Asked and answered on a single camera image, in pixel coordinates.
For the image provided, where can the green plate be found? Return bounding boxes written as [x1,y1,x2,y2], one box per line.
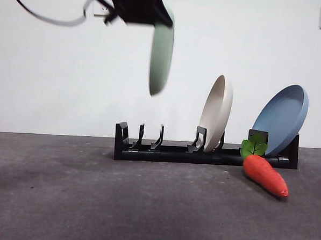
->
[148,6,177,98]

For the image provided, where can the orange carrot with green leaves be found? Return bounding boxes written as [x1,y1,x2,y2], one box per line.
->
[238,133,293,199]

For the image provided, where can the cream white plate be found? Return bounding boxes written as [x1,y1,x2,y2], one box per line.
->
[197,73,235,155]

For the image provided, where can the black plate rack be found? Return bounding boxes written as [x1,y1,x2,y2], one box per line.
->
[113,121,301,170]

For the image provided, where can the blue plate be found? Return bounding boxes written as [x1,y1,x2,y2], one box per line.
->
[249,82,311,159]

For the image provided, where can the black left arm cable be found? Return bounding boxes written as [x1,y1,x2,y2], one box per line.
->
[4,0,95,29]

